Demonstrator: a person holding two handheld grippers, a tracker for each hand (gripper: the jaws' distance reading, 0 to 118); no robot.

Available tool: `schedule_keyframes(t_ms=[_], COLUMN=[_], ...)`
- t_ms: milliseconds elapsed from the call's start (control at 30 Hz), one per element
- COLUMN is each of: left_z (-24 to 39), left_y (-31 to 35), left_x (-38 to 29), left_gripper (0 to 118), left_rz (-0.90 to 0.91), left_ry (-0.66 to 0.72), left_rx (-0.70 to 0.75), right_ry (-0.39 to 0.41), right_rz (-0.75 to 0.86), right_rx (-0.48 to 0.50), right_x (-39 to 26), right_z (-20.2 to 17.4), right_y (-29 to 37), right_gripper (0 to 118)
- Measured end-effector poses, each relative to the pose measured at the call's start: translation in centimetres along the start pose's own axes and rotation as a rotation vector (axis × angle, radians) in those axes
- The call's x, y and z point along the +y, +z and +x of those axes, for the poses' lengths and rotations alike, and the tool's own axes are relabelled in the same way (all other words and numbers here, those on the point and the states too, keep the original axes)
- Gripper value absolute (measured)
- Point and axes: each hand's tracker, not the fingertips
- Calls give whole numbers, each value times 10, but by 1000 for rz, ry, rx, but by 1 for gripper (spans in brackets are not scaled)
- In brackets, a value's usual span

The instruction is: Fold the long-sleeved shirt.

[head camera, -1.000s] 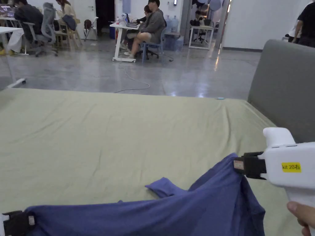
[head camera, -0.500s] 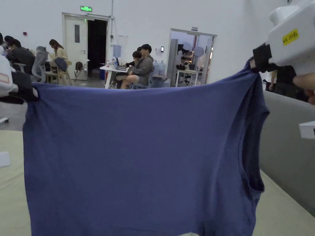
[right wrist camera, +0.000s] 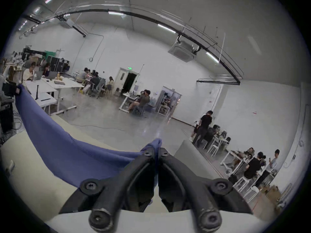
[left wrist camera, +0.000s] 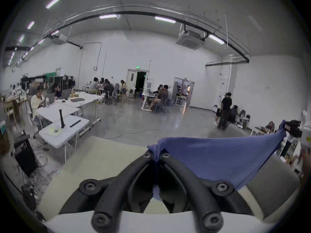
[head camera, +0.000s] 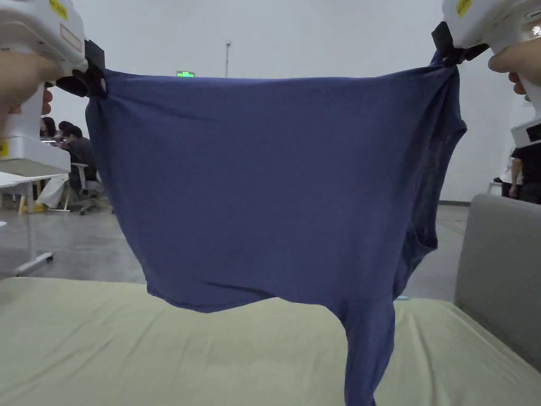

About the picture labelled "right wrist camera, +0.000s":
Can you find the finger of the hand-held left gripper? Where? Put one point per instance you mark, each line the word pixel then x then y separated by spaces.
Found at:
pixel 9 88

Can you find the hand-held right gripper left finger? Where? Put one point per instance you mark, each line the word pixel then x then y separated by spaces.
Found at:
pixel 136 169

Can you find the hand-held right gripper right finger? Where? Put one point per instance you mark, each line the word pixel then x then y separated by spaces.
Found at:
pixel 179 171

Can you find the blue garment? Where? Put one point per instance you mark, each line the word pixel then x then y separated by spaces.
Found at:
pixel 60 149

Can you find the group of people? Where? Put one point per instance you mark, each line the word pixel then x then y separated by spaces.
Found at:
pixel 36 71
pixel 142 99
pixel 257 164
pixel 96 80

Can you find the white desk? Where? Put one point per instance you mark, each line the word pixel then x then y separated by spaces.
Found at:
pixel 65 82
pixel 41 93

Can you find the white table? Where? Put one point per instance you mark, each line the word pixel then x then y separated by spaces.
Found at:
pixel 220 142
pixel 234 158

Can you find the white stool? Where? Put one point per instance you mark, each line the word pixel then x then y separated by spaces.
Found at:
pixel 243 183

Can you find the white metal shelf cabinet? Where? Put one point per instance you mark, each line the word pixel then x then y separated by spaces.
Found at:
pixel 167 101

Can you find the cardboard carton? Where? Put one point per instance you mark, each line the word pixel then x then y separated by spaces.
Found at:
pixel 273 193

